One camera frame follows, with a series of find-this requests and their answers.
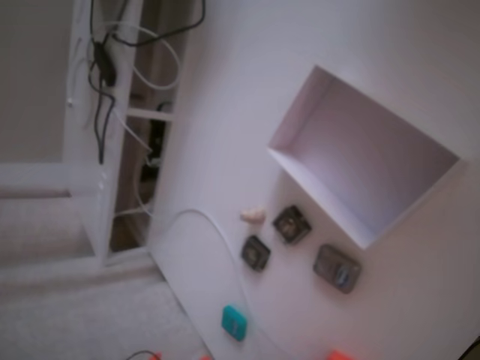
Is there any teal green cube box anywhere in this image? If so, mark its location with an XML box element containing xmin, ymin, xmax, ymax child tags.
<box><xmin>220</xmin><ymin>304</ymin><xmax>249</xmax><ymax>344</ymax></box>

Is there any white cardboard bin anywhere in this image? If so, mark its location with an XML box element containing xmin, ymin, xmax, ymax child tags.
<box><xmin>266</xmin><ymin>64</ymin><xmax>461</xmax><ymax>251</ymax></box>

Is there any black stamp case red inlay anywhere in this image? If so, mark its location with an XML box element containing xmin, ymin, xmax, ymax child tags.
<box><xmin>240</xmin><ymin>235</ymin><xmax>272</xmax><ymax>271</ymax></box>
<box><xmin>272</xmin><ymin>205</ymin><xmax>312</xmax><ymax>245</ymax></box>

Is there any small cream animal figurine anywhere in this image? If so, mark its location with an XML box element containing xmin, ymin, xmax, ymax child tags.
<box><xmin>239</xmin><ymin>208</ymin><xmax>266</xmax><ymax>226</ymax></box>

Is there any grey plastic case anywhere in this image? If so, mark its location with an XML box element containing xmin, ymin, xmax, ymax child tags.
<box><xmin>313</xmin><ymin>243</ymin><xmax>363</xmax><ymax>296</ymax></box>

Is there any black power strip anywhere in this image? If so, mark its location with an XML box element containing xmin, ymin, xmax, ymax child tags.
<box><xmin>140</xmin><ymin>100</ymin><xmax>174</xmax><ymax>177</ymax></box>

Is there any thin gripper motor wire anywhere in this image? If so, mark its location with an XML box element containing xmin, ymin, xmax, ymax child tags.
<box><xmin>125</xmin><ymin>349</ymin><xmax>158</xmax><ymax>360</ymax></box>

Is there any long white cable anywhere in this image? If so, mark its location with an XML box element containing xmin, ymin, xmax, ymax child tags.
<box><xmin>164</xmin><ymin>208</ymin><xmax>297</xmax><ymax>360</ymax></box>

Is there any white metal shelf frame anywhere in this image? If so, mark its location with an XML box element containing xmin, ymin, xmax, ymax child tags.
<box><xmin>63</xmin><ymin>0</ymin><xmax>196</xmax><ymax>267</ymax></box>

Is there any thin white cable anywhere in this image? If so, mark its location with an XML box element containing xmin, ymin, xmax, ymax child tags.
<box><xmin>112</xmin><ymin>106</ymin><xmax>155</xmax><ymax>219</ymax></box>

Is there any thick black power cable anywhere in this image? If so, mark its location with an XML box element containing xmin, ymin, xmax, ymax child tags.
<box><xmin>88</xmin><ymin>0</ymin><xmax>207</xmax><ymax>166</ymax></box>

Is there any white looped cable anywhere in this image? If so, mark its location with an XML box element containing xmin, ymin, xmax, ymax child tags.
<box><xmin>104</xmin><ymin>20</ymin><xmax>181</xmax><ymax>91</ymax></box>

